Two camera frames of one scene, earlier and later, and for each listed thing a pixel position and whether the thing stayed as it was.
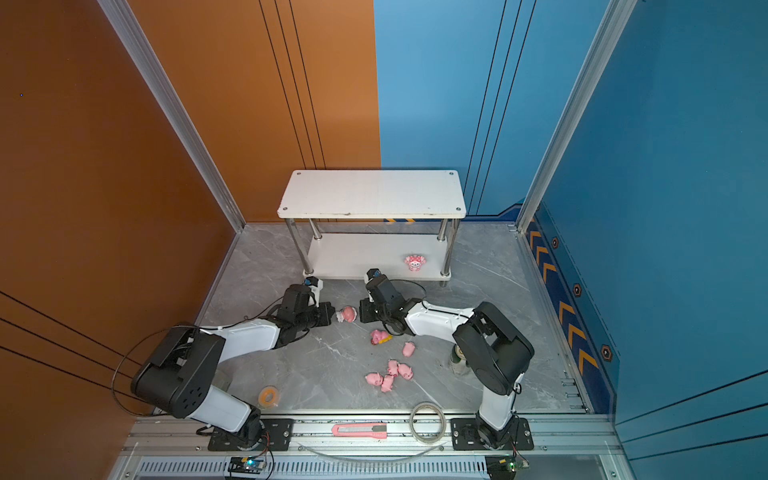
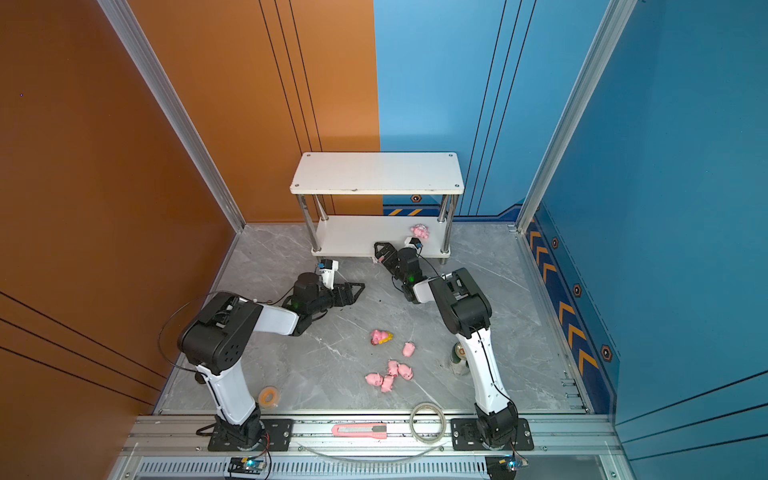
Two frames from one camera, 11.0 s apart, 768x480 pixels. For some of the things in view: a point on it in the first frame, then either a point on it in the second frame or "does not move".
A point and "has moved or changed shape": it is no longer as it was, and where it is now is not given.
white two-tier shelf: [375, 195] has moved or changed shape
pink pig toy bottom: [387, 383] does not move
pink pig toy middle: [393, 367] does not move
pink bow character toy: [415, 262] has moved or changed shape
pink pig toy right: [405, 371] does not move
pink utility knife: [361, 430] does not move
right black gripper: [364, 310] to [389, 249]
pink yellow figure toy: [380, 337] does not move
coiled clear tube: [444, 423] does not move
